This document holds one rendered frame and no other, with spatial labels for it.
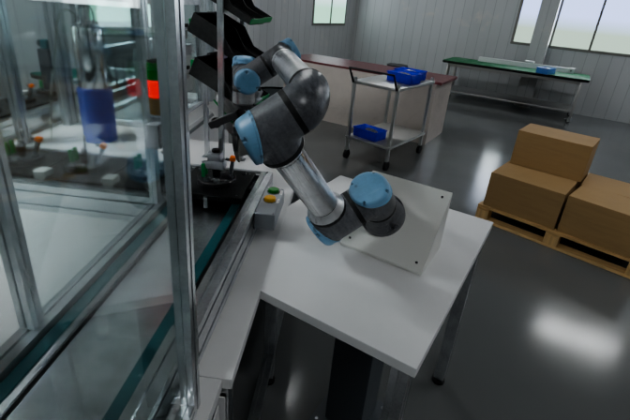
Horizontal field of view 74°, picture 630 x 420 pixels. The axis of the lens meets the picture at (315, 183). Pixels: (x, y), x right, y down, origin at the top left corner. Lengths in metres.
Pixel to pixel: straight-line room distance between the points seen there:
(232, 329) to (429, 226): 0.69
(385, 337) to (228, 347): 0.38
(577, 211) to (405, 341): 2.67
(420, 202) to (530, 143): 2.63
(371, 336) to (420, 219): 0.46
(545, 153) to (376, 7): 7.18
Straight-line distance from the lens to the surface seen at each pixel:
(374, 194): 1.21
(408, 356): 1.09
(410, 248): 1.37
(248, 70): 1.29
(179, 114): 0.60
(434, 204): 1.42
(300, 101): 0.92
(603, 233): 3.65
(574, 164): 3.96
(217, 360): 1.03
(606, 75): 9.57
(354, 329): 1.12
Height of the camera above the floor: 1.61
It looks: 24 degrees down
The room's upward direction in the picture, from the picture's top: 5 degrees clockwise
